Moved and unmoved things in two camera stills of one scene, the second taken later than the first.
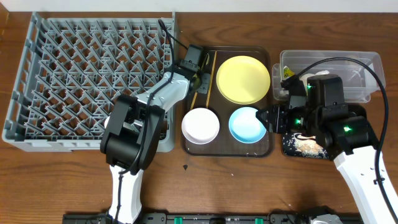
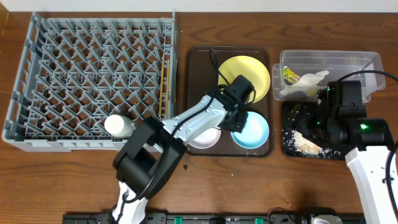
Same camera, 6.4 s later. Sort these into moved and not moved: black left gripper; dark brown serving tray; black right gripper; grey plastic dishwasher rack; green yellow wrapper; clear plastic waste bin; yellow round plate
Moved: black right gripper; black left gripper
Not moved: green yellow wrapper; dark brown serving tray; clear plastic waste bin; grey plastic dishwasher rack; yellow round plate
